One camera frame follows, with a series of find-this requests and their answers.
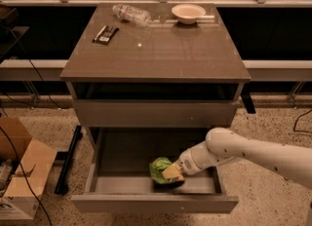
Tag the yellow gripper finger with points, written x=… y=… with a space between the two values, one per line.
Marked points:
x=173 y=172

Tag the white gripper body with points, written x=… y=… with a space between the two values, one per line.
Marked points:
x=187 y=164

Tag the green rice chip bag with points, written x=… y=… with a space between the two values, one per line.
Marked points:
x=156 y=168

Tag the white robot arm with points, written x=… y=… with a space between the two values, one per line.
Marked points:
x=221 y=146

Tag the open grey middle drawer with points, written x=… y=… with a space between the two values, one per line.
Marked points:
x=119 y=180

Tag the grey drawer cabinet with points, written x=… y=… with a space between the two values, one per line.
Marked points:
x=165 y=61

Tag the closed grey upper drawer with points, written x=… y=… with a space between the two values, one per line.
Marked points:
x=127 y=114

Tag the black metal bar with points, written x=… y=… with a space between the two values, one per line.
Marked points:
x=66 y=157

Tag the white bowl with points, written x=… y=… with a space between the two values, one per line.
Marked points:
x=188 y=13

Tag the cardboard box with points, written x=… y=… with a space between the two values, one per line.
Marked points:
x=30 y=162

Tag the black snack bar wrapper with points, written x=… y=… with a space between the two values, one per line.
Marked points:
x=105 y=35

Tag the clear plastic water bottle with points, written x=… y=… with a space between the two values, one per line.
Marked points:
x=132 y=14

